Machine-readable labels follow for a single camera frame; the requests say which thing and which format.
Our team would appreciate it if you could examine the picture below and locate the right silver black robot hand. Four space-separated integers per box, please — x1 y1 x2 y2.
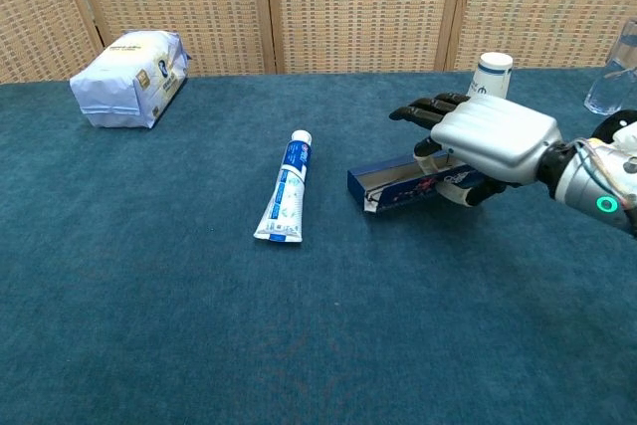
388 92 566 208

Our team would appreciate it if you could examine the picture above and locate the blue folding glasses case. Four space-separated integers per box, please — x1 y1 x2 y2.
346 151 487 217

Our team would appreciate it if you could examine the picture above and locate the white paper cup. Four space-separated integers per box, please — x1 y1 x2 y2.
467 51 515 101

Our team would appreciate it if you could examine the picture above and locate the clear plastic water bottle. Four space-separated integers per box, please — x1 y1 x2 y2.
583 18 637 116

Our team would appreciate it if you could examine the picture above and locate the black white penguin plush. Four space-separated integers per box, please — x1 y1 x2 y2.
589 108 637 157

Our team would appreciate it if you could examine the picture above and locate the woven wicker folding screen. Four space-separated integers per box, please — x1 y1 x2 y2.
0 0 637 86

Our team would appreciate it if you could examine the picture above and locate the white blue toothpaste tube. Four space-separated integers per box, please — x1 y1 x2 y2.
253 129 314 245

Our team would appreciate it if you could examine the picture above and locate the white tissue pack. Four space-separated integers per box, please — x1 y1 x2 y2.
69 29 191 129

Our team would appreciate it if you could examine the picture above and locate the teal table carpet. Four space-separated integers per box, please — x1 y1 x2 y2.
0 66 637 425

